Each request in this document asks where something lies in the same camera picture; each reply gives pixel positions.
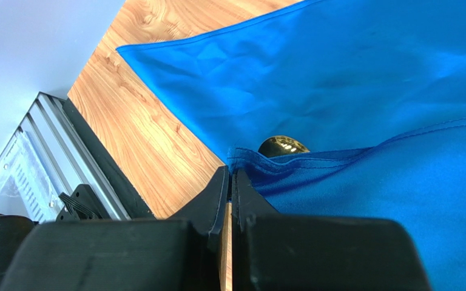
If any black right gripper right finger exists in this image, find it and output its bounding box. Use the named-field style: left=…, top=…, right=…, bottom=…
left=231, top=170, right=431, bottom=290

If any gold spoon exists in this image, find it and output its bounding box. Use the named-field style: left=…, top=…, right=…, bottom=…
left=258, top=135, right=310, bottom=158

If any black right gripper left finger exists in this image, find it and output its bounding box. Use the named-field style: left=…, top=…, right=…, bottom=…
left=0, top=166, right=229, bottom=290

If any blue cloth napkin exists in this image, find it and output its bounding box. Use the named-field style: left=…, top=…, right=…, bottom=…
left=118, top=1, right=466, bottom=290

